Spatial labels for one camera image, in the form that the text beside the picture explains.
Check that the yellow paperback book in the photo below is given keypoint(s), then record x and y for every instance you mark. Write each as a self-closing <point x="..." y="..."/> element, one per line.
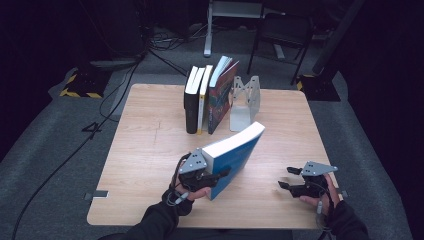
<point x="202" y="100"/>

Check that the black yellow striped stand base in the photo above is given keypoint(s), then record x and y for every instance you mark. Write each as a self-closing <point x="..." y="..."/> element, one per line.
<point x="83" y="85"/>
<point x="320" y="88"/>

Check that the white desk frame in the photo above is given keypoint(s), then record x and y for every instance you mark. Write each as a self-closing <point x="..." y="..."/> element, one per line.
<point x="233" y="10"/>

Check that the person's right hand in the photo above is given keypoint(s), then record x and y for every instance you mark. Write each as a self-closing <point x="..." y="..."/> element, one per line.
<point x="333" y="196"/>

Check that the person's left hand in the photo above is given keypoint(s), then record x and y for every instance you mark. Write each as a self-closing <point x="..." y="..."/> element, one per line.
<point x="200" y="194"/>

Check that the red colourful paperback book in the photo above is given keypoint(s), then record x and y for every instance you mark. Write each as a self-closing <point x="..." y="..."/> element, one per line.
<point x="220" y="100"/>

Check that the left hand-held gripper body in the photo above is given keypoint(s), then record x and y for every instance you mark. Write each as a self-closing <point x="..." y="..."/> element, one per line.
<point x="193" y="166"/>

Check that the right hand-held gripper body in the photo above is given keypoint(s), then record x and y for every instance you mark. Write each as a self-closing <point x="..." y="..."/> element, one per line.
<point x="313" y="186"/>

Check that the blue paperback book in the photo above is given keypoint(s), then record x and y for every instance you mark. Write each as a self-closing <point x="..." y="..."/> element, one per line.
<point x="236" y="156"/>

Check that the black folding chair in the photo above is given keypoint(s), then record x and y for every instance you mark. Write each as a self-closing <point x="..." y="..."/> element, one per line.
<point x="283" y="30"/>

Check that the black hardcover book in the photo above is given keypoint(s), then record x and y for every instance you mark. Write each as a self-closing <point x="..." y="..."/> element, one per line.
<point x="191" y="103"/>

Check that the grey table bracket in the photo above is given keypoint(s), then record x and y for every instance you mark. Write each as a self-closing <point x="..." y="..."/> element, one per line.
<point x="98" y="194"/>
<point x="343" y="193"/>

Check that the extendable metal bookend rack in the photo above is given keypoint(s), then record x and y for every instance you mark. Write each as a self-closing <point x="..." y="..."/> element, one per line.
<point x="243" y="113"/>

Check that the person's legs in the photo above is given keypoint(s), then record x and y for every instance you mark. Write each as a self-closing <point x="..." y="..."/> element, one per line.
<point x="233" y="235"/>

